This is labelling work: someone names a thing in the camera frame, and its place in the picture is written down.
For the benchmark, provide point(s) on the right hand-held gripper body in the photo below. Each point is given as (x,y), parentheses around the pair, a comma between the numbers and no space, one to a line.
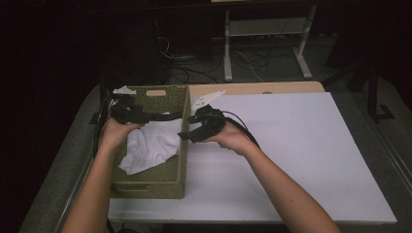
(209,121)

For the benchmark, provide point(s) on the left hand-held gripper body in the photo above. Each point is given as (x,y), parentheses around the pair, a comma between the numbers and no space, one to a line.
(128,111)

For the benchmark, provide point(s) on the white underwear with black waistband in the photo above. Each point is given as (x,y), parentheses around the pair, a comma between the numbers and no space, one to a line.
(152,142)

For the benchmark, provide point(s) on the green woven basket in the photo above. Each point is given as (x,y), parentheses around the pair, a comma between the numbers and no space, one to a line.
(155,181)

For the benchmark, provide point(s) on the person's left hand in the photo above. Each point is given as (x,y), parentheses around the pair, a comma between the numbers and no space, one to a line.
(118,132)

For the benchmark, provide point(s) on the person's right hand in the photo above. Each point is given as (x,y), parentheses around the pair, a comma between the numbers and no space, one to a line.
(231,139)

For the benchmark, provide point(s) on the crumpled white paper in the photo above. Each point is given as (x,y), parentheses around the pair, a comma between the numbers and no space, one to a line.
(124,91)

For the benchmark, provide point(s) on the white board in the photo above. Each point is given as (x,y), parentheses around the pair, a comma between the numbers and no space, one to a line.
(291,161)

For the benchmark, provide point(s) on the white metal stand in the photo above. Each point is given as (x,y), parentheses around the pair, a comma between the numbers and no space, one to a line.
(268,35)

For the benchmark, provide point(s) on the black stand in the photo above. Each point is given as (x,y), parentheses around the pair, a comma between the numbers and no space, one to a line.
(375,93)

